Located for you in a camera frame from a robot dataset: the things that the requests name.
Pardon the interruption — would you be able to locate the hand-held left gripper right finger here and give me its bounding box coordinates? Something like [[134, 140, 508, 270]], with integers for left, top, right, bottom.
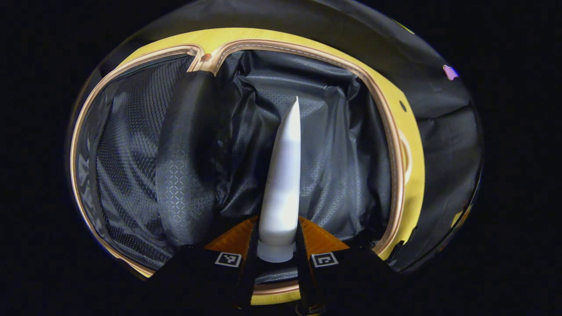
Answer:
[[295, 215, 399, 316]]

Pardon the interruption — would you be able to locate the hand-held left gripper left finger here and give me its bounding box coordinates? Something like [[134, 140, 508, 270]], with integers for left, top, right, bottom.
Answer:
[[151, 215, 260, 309]]

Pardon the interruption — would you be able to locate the white cream tube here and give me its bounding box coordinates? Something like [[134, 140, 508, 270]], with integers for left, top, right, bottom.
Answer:
[[256, 96, 303, 263]]

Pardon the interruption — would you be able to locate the pink suitcase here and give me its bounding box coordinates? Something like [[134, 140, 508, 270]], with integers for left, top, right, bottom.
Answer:
[[69, 39, 414, 297]]

